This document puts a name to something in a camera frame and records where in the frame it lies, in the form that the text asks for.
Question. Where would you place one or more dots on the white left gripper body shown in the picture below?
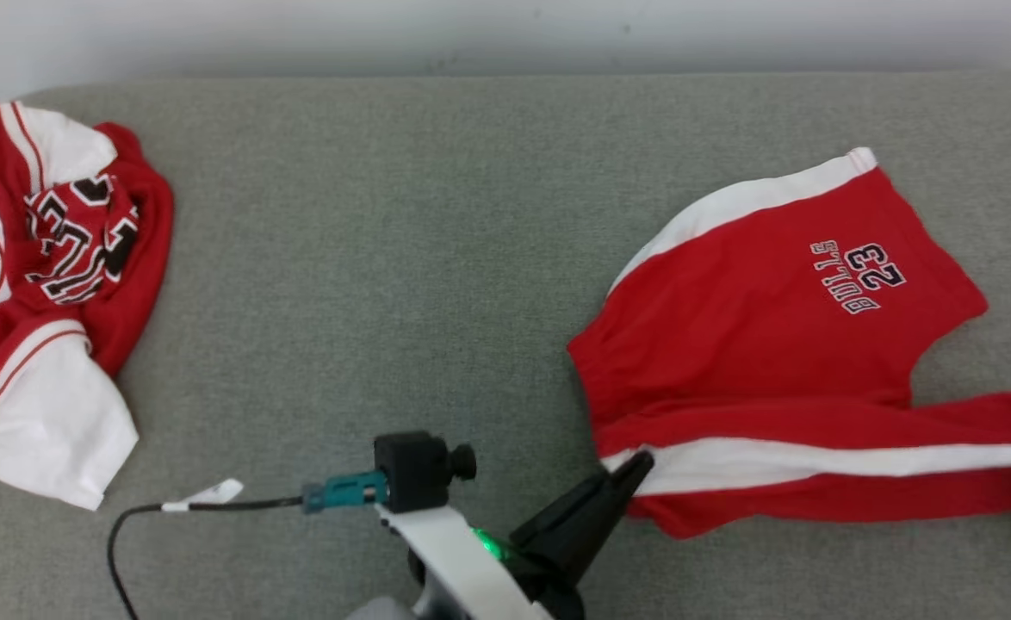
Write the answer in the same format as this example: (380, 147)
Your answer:
(471, 577)

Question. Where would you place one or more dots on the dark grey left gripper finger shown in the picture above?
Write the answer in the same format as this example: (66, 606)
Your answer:
(583, 504)
(596, 538)

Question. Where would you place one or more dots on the red shorts white stripe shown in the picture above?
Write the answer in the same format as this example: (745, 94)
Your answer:
(729, 344)

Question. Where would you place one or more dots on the red white basketball jersey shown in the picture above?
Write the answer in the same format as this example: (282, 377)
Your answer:
(40, 405)

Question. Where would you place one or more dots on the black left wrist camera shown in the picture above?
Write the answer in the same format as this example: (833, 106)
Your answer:
(415, 469)

